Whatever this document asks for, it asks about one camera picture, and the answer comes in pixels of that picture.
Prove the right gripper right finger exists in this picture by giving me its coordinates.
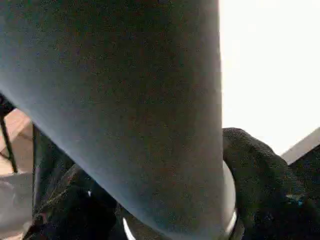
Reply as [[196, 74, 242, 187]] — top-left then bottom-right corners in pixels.
[[221, 127, 320, 240]]

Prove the white plastic table leg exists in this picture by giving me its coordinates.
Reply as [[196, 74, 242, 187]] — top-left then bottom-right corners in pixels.
[[0, 0, 238, 240]]

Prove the white plastic table top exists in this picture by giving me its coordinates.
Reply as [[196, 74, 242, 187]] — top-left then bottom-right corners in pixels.
[[218, 0, 320, 166]]

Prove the black plastic sheet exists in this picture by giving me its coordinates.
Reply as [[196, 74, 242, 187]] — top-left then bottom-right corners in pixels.
[[32, 122, 320, 201]]

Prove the black stand leg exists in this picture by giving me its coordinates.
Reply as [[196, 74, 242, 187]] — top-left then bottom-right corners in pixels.
[[0, 94, 19, 174]]

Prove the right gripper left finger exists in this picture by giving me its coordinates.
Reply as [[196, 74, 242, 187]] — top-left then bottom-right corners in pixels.
[[24, 163, 126, 240]]

